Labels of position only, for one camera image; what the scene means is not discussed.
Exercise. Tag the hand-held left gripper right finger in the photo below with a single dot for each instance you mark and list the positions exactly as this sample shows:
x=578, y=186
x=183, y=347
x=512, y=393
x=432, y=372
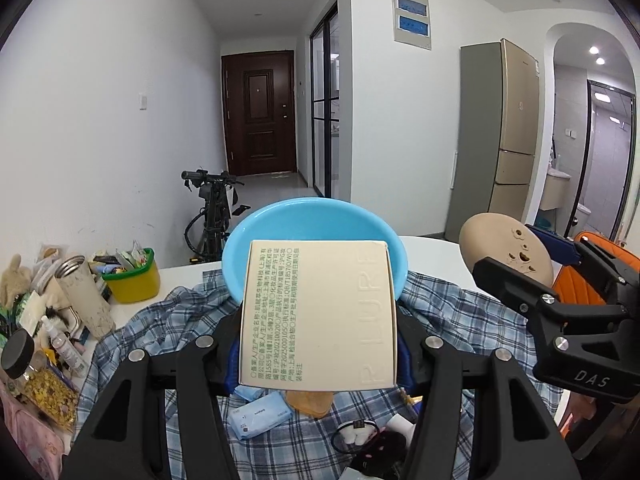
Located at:
x=406, y=375

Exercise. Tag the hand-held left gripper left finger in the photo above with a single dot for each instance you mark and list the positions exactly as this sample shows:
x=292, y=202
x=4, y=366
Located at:
x=231, y=375

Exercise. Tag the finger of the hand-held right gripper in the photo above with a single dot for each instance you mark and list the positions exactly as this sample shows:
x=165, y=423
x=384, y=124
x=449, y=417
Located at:
x=590, y=375
x=552, y=246

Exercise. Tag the beige round disc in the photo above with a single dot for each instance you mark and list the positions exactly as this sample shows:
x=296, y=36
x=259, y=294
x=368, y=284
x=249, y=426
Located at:
x=500, y=240

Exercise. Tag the black plush with pink paws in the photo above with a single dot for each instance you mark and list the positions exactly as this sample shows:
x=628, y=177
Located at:
x=380, y=455

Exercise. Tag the cream cardboard box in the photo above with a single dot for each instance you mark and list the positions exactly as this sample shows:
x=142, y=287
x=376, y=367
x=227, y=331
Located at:
x=315, y=310

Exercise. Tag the blue plastic basin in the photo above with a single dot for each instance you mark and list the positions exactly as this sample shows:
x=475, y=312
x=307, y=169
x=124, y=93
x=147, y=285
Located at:
x=310, y=220

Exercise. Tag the orange chair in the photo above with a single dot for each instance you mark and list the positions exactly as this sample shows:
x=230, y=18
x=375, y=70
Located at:
x=567, y=282

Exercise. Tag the white toilet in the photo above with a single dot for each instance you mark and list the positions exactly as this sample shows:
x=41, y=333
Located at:
x=582, y=215

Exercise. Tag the blue tissue pack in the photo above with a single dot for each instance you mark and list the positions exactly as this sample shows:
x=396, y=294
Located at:
x=260, y=415

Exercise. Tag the white sink cabinet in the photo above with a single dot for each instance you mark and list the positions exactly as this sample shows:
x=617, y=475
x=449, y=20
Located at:
x=555, y=190

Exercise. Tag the brown orange packet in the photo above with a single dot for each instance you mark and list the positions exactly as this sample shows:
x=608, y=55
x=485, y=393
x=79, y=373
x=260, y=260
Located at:
x=310, y=402

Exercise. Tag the blue plaid shirt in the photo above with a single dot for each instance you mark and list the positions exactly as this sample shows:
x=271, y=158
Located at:
x=165, y=310

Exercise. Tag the black framed bathroom door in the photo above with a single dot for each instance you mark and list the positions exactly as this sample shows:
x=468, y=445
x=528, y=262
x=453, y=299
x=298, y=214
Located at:
x=590, y=160

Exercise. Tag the gold refrigerator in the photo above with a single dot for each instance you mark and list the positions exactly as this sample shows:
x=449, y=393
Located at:
x=500, y=135

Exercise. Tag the yellow bin with green rim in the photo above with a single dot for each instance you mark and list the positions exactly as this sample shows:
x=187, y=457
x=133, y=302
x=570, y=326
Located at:
x=132, y=285

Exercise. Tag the pile of small packets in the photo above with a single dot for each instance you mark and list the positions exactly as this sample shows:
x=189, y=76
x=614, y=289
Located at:
x=125, y=260

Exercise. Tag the beige tumbler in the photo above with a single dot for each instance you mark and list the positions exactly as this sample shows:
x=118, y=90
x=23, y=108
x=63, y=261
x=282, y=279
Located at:
x=85, y=300

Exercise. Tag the black electric bicycle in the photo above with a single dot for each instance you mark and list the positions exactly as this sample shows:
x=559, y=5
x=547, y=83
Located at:
x=217, y=210

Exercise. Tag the small white spray bottle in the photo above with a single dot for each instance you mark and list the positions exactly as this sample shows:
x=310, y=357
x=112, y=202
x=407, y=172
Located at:
x=62, y=345

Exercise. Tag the pink pouch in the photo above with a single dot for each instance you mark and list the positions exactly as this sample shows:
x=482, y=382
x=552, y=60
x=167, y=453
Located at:
x=30, y=440

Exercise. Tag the black lid jar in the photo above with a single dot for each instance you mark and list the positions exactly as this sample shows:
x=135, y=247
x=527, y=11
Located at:
x=17, y=355

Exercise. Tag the dark brown door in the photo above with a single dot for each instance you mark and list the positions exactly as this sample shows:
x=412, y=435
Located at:
x=260, y=110

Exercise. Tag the black framed glass door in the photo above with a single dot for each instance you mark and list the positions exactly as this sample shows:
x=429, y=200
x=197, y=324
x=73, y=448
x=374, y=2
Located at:
x=322, y=60

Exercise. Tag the grey wall panel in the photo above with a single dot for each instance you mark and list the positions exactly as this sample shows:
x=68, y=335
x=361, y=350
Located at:
x=412, y=42

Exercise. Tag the white light switch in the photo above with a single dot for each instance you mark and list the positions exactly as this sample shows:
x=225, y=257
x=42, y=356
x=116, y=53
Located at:
x=143, y=101

